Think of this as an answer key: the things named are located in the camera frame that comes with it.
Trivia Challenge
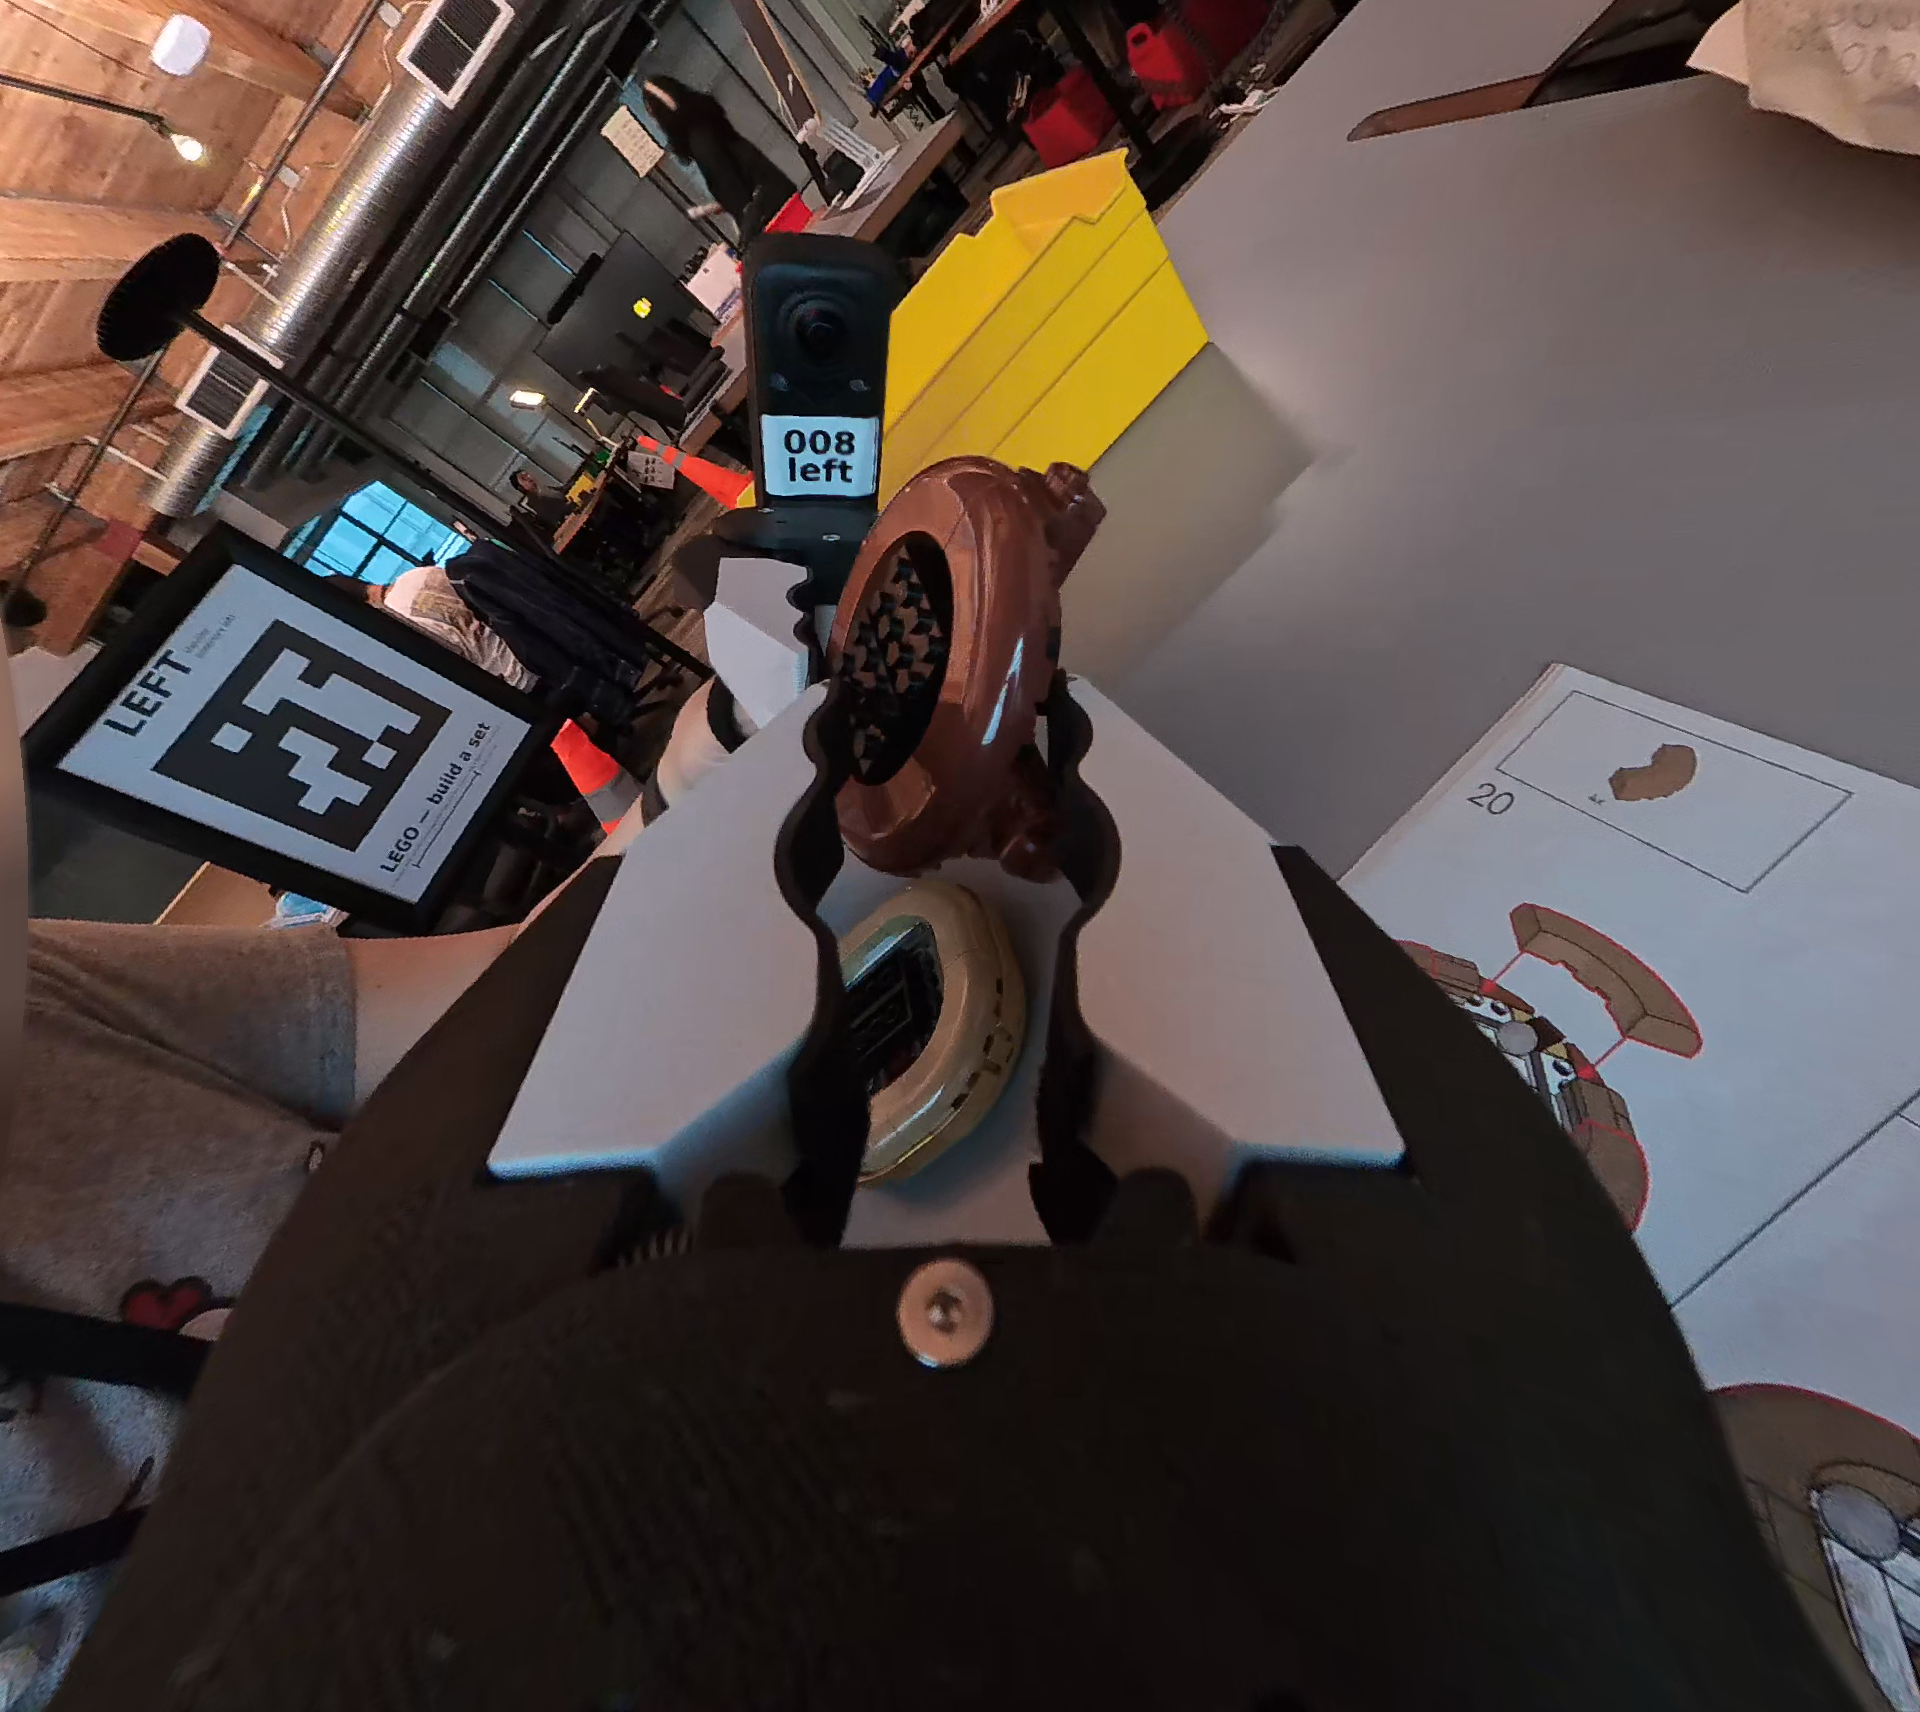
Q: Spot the silver ventilation duct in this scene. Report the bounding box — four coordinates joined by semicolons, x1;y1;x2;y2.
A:
142;0;670;514

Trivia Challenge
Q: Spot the person's grey sweatshirt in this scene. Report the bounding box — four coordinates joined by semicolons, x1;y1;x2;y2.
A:
0;1111;302;1712

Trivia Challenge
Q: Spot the tan brick bowl model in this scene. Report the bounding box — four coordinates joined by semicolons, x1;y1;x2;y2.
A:
836;878;1032;1186

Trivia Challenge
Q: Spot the black framed marker sign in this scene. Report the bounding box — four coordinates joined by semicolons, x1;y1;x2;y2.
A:
23;521;564;933

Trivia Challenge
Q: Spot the orange traffic cone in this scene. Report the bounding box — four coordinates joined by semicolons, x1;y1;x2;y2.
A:
630;433;757;512
547;713;625;831

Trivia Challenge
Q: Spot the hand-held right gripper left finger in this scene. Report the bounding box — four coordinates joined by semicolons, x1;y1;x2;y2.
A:
486;680;876;1249

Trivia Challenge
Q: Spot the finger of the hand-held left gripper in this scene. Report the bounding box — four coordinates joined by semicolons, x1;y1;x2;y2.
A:
705;556;820;733

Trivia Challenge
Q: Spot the black strap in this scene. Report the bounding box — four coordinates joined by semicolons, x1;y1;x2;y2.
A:
0;1298;217;1401

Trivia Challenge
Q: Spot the black round disc on pole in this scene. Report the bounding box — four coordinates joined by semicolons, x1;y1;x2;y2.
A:
93;230;468;505

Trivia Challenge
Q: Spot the open instruction booklet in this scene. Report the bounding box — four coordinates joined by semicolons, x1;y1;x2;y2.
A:
1339;662;1920;1712

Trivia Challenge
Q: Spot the yellow plastic bin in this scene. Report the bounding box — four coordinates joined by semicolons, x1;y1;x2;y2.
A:
876;147;1214;514

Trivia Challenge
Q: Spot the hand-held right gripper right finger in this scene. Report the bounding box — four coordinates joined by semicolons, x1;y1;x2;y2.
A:
1032;676;1411;1246

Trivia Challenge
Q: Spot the white vent grille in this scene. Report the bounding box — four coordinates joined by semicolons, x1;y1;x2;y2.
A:
168;350;277;442
394;0;516;110

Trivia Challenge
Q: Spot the brown brick bowl model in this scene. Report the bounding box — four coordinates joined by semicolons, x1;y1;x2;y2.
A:
825;455;1111;881

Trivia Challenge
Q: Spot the grey desk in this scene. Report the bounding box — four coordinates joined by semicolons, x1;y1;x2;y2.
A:
841;76;1920;1294

